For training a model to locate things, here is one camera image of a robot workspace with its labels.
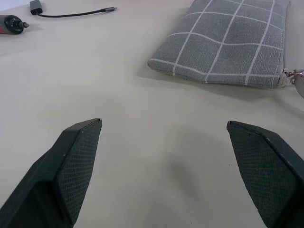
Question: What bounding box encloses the grey checked fabric pouch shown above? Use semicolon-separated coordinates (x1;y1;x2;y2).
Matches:
147;0;291;89

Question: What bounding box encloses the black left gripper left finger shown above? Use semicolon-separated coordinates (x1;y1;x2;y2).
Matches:
0;118;103;228

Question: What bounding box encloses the metal zipper pull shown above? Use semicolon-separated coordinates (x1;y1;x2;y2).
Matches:
286;69;304;98

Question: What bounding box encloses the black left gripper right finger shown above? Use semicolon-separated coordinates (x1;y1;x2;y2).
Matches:
226;120;304;228

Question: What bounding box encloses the black electric screwdriver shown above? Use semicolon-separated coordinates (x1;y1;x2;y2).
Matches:
0;15;30;36

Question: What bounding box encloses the grey USB adapter with cable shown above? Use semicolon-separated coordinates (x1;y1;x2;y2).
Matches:
29;0;118;18

